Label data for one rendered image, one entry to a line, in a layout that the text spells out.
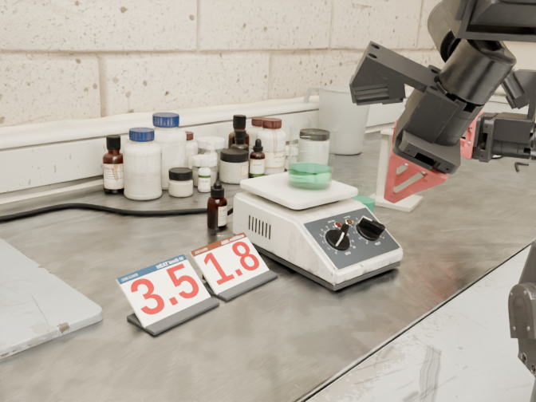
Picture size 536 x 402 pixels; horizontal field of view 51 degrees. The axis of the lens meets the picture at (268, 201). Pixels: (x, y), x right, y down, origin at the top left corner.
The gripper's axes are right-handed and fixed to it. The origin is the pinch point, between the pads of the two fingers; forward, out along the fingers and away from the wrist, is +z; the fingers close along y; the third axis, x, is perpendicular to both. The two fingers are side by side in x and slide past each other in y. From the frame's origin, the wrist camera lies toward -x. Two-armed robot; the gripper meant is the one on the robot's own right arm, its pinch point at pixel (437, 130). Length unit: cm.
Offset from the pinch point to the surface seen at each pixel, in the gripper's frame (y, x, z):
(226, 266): 43.5, 11.1, 12.8
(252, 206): 33.8, 6.8, 15.3
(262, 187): 32.3, 4.4, 14.6
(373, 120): -61, 10, 32
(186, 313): 53, 13, 12
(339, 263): 37.5, 10.2, 1.2
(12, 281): 59, 12, 31
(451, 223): 5.3, 13.7, -5.1
